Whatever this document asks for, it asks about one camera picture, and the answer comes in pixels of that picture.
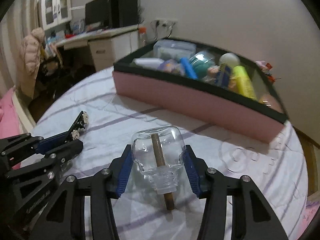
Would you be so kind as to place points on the beige curtain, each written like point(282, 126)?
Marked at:
point(20, 18)

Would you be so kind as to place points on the yellow highlighter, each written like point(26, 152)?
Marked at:
point(243, 83)

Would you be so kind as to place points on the clear skull glass bottle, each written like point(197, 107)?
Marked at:
point(158, 153)

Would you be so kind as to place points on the teal tape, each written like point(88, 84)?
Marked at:
point(201, 61)

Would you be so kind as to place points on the pink black storage box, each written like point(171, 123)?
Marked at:
point(199, 100)

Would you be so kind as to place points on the black computer monitor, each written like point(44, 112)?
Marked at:
point(98, 11)

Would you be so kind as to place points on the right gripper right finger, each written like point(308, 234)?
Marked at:
point(252, 215)

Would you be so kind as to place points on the white glass door cabinet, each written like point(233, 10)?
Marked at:
point(54, 12)

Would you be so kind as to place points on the wall power outlet strip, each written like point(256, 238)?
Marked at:
point(164, 22)

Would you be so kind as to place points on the pink block donut toy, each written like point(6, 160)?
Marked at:
point(173, 67)

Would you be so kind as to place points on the red toy crate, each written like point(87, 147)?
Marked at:
point(266, 68)

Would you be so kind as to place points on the black computer tower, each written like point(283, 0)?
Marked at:
point(124, 13)

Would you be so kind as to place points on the orange cap water bottle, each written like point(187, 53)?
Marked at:
point(142, 37)

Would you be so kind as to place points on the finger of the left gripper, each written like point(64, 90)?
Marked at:
point(20, 147)
point(54, 158)

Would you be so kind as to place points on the blue gold harmonica box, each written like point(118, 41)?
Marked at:
point(223, 76)

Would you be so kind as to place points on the white round lamp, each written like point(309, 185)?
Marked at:
point(230, 59)

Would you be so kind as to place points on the pink blanket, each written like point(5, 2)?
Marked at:
point(10, 125)

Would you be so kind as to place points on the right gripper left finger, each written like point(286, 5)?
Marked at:
point(64, 215)

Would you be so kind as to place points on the pink puffer jacket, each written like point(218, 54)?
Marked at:
point(30, 56)

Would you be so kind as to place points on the white mini hair dryer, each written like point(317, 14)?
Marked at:
point(151, 62)

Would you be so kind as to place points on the clear box with teal item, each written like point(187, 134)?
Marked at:
point(172, 49)

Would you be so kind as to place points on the rose gold cylinder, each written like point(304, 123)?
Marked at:
point(271, 102)

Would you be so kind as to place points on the white desk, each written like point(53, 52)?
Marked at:
point(107, 46)

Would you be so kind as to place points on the blue plastic tool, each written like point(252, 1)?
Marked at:
point(189, 71)

